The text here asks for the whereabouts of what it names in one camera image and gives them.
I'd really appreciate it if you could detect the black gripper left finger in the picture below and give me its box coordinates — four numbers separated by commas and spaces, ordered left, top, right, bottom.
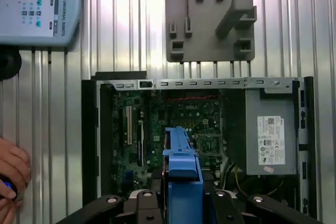
56, 169, 169, 224

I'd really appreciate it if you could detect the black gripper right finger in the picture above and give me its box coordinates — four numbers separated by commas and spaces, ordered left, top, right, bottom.
203, 171, 325, 224

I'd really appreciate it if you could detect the hard disk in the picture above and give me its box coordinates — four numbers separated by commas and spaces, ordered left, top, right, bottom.
162, 126, 205, 224

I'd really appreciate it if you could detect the round black tool blue ring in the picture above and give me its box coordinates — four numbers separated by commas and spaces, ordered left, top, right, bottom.
0, 174, 18, 198

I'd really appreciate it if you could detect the person's hand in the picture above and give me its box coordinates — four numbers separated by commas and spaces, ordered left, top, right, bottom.
0, 137, 33, 224

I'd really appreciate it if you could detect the black expansion slot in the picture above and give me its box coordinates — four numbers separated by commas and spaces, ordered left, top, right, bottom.
137, 120, 145, 166

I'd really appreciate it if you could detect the CPU socket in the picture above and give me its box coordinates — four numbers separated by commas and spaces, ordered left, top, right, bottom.
198, 133, 224, 156

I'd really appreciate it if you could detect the grey power supply unit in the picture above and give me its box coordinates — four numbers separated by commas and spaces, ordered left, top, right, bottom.
245, 87, 300, 176

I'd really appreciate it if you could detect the white expansion slot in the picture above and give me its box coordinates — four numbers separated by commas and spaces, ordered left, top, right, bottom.
126, 105, 132, 145

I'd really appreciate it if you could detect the black open PC case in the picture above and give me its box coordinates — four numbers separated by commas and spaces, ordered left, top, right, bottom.
81, 71, 314, 224

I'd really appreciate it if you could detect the green motherboard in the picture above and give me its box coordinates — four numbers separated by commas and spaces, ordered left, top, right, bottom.
112, 90, 226, 185

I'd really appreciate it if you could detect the grey parts rack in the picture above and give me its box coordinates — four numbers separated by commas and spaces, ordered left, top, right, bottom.
164, 0, 258, 62

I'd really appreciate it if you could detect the pale blue teach pendant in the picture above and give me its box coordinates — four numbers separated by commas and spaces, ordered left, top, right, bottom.
0, 0, 85, 49

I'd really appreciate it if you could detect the yellow wire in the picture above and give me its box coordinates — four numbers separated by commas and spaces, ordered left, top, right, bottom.
234, 165, 285, 196

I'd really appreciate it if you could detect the red black twisted wire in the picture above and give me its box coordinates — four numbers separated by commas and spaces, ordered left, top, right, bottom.
164, 93, 221, 102

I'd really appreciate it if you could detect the black round pendant mount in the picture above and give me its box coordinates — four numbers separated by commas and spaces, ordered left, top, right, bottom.
0, 47, 23, 80

